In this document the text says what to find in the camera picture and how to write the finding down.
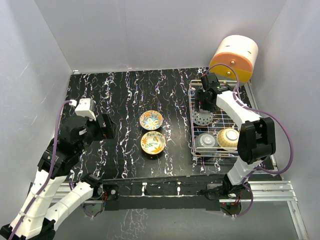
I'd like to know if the blue patterned bowl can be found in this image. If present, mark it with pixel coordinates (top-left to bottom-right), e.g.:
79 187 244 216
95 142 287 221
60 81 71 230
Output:
192 109 214 127

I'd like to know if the red rimmed grey bowl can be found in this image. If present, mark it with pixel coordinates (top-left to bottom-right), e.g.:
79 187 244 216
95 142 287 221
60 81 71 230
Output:
195 133 218 151

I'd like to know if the yellow dotted bowl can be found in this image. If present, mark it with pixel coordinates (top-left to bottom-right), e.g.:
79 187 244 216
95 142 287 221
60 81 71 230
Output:
216 128 240 152

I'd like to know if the orange blue floral bowl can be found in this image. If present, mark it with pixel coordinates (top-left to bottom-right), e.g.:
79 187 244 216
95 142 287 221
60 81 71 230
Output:
139 110 164 131

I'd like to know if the orange green leaf bowl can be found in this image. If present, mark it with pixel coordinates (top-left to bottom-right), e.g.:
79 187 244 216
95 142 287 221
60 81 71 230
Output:
140 131 166 155

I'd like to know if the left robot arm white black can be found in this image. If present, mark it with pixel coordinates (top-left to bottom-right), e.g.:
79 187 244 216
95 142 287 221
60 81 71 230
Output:
0 113 117 240

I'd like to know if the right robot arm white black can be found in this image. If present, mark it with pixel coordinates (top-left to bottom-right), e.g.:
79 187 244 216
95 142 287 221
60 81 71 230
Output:
194 73 276 199

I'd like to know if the pink yellow drawer cabinet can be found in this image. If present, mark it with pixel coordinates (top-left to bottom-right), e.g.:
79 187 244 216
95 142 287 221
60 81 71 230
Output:
209 35 259 85

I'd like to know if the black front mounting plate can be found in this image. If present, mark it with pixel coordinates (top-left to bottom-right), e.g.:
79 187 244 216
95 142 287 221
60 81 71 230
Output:
102 174 239 211

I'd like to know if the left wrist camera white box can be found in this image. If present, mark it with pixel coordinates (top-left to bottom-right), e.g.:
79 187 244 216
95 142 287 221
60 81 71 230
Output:
75 98 96 121

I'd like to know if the white wire dish rack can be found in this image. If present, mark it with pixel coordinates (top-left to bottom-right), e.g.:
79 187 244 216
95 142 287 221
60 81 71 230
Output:
188 79 239 161

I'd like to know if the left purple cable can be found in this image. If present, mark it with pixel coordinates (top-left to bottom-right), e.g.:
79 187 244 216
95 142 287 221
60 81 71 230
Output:
7 99 78 240

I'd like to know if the aluminium frame rail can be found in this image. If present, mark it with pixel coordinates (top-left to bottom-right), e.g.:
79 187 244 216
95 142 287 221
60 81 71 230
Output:
49 82 310 240

